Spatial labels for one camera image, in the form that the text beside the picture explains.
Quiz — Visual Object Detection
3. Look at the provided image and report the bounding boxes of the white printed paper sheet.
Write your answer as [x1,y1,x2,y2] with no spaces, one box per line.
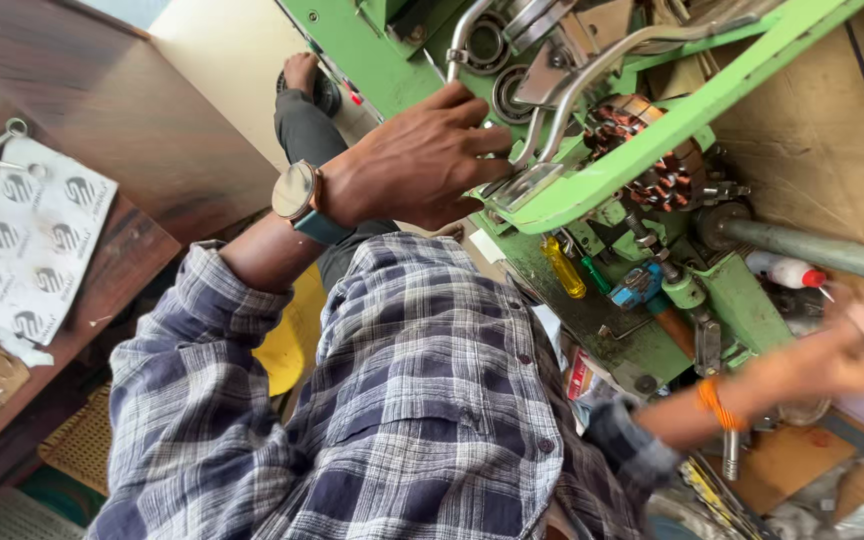
[0,136,120,347]

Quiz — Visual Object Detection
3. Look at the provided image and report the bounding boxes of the copper wound motor stator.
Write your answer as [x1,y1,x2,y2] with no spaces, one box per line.
[582,93,709,214]

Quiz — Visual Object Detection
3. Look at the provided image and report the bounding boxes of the person's bare foot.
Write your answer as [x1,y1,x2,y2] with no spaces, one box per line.
[282,51,321,100]

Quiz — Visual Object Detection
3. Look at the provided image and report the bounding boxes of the brown cardboard piece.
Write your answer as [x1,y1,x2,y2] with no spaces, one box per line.
[730,423,859,517]

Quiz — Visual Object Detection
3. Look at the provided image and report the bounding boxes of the black round pedal wheel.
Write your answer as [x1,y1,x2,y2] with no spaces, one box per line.
[276,67,343,120]

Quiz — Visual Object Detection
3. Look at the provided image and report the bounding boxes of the heap of tools and scraps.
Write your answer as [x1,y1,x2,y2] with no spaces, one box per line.
[645,448,864,540]

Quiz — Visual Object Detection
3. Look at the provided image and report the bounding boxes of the curved chrome tube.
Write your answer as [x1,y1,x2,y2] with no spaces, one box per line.
[445,0,496,84]

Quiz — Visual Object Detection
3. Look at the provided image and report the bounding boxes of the white bottle with red cap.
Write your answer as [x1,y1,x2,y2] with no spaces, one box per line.
[744,249,837,304]

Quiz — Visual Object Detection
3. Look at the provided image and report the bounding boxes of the steel ball bearing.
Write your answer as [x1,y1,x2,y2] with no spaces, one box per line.
[463,18,513,77]
[491,63,540,126]

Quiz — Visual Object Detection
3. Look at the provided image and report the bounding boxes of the small steel rod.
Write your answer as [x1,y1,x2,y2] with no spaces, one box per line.
[722,427,742,483]

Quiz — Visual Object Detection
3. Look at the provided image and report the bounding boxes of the person's right hand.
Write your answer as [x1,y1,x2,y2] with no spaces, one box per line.
[807,285,864,397]

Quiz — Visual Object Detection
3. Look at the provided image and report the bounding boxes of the large cardboard sheet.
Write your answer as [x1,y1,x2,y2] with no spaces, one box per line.
[708,0,864,258]

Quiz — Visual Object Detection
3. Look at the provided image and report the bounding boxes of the blue metal tool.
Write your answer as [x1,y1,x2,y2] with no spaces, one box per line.
[607,260,666,313]

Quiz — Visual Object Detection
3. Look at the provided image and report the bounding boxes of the red and white packet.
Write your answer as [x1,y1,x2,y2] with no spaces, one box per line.
[562,345,600,404]

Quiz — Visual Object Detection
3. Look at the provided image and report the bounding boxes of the grey metal shaft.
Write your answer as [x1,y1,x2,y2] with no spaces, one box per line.
[696,201,864,303]

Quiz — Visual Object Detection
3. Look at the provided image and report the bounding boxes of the green handled screwdriver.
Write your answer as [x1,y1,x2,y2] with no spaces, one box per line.
[579,255,614,296]

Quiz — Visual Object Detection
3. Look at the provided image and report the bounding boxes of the person's grey trousers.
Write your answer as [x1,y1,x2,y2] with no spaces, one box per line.
[273,88,403,292]

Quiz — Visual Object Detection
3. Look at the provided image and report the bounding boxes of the dark wooden cabinet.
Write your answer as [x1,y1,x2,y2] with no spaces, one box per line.
[0,0,281,250]

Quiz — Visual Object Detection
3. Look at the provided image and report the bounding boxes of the person's left hand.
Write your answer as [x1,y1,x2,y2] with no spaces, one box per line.
[319,81,517,232]

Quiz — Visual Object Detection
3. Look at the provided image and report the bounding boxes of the round wristwatch with teal strap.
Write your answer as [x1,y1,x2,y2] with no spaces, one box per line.
[271,159,358,247]

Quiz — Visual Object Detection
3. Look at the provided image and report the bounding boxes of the green metal winding machine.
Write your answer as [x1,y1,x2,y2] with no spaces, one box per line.
[277,0,864,393]

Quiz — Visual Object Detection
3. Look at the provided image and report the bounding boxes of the brown wooden table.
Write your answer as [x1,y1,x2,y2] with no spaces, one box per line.
[0,97,183,483]

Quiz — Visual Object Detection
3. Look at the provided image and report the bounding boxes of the yellow plastic stool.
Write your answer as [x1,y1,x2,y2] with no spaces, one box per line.
[251,262,329,398]

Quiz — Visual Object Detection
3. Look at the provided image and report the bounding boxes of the woven straw mat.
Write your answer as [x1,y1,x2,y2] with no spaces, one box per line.
[36,381,115,498]

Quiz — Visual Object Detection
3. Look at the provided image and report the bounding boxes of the chrome metal lever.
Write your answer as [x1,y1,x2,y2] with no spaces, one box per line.
[479,21,750,216]

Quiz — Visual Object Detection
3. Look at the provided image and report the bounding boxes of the orange thread wristband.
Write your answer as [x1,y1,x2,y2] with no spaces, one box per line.
[696,376,748,433]

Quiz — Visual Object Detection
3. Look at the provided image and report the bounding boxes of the yellow handled screwdriver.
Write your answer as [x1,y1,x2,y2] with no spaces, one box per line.
[538,235,588,300]

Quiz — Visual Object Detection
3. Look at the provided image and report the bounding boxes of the person's plaid shirt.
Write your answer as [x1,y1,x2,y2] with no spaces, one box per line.
[85,231,682,540]

